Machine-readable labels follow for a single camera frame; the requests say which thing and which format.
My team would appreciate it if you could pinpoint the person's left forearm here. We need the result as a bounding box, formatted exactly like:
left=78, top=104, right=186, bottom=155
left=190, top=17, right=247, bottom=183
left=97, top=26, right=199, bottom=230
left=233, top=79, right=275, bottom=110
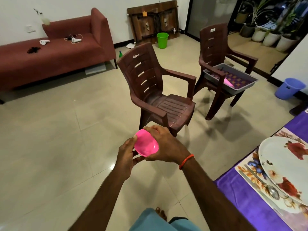
left=70, top=173, right=136, bottom=231

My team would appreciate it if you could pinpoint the white floral plate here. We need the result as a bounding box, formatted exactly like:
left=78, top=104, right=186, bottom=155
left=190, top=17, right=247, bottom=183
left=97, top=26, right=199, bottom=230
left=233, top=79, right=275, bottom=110
left=258, top=136, right=308, bottom=207

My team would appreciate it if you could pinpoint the person's teal t-shirt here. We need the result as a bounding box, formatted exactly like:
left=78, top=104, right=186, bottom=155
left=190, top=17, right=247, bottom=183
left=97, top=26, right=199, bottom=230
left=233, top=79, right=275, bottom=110
left=129, top=208, right=203, bottom=231

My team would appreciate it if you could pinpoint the person's left foot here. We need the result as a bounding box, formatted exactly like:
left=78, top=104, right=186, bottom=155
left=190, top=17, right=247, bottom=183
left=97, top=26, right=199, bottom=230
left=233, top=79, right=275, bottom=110
left=154, top=206, right=168, bottom=221

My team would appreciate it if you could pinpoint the small white bottle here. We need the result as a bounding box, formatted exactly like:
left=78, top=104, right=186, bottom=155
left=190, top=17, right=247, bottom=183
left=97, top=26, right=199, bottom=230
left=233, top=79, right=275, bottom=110
left=34, top=8, right=52, bottom=26

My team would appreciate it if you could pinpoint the person's right forearm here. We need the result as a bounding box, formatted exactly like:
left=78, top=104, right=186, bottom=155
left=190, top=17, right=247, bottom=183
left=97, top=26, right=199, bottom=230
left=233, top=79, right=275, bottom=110
left=181, top=158, right=257, bottom=231

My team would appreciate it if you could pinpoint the dark planter pot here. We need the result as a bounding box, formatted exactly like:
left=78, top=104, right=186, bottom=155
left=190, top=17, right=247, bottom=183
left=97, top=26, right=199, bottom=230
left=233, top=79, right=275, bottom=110
left=240, top=24, right=256, bottom=39

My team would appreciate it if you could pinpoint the green plastic bucket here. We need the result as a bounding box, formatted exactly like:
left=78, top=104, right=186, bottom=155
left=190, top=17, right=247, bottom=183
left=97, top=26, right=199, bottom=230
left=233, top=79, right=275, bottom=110
left=156, top=32, right=170, bottom=50

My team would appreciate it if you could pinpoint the brown plastic chair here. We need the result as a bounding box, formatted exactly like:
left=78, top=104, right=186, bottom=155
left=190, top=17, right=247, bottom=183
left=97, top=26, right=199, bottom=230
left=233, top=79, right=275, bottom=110
left=117, top=42, right=197, bottom=138
left=192, top=23, right=260, bottom=121

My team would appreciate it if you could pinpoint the red wrist thread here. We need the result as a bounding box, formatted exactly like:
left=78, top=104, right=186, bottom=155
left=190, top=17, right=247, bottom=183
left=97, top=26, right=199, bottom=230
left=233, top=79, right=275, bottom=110
left=178, top=153, right=195, bottom=170

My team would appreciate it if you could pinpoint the small white planter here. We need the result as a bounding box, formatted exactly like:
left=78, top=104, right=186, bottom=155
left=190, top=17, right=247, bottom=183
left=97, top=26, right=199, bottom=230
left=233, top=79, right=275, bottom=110
left=262, top=30, right=283, bottom=47
left=252, top=26, right=270, bottom=43
left=276, top=33, right=299, bottom=53

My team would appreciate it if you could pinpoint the purple tablecloth table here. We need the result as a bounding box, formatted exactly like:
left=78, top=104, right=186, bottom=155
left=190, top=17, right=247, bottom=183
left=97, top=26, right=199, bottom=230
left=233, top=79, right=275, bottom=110
left=214, top=109, right=308, bottom=231

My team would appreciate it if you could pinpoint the white charger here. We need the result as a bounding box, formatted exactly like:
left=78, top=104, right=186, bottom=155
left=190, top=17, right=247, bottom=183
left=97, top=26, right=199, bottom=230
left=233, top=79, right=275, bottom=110
left=64, top=34, right=84, bottom=45

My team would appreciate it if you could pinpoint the steel spoon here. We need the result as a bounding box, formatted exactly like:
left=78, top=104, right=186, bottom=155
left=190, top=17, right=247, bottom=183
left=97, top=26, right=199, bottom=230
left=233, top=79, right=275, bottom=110
left=266, top=184, right=281, bottom=201

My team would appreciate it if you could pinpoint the person's right hand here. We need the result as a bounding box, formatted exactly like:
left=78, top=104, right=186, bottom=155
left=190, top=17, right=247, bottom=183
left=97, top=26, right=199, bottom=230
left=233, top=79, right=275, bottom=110
left=143, top=124, right=193, bottom=167

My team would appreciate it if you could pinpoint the person's left hand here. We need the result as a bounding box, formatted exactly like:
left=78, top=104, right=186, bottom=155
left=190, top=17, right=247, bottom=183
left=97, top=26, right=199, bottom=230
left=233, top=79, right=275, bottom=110
left=114, top=136, right=146, bottom=182

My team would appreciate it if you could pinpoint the grey plastic tray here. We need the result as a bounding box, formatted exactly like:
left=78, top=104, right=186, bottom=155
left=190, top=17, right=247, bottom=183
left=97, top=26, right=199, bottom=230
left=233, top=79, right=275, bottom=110
left=203, top=63, right=259, bottom=97

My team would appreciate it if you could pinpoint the checkered purple orange cloth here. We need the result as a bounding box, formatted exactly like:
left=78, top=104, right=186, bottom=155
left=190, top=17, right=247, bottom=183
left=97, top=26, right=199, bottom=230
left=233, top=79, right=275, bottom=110
left=211, top=70, right=254, bottom=90

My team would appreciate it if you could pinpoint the small black cloth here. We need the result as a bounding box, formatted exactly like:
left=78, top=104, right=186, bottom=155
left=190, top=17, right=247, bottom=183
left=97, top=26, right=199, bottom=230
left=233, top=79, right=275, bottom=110
left=26, top=46, right=42, bottom=55

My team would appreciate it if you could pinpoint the red-brown sofa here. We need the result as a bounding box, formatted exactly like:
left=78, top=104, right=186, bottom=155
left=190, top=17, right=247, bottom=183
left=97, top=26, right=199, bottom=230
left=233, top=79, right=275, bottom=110
left=0, top=7, right=118, bottom=92

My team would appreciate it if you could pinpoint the blue plastic bucket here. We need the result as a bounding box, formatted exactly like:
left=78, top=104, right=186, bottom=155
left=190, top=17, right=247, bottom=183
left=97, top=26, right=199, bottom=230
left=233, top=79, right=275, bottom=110
left=275, top=77, right=307, bottom=101

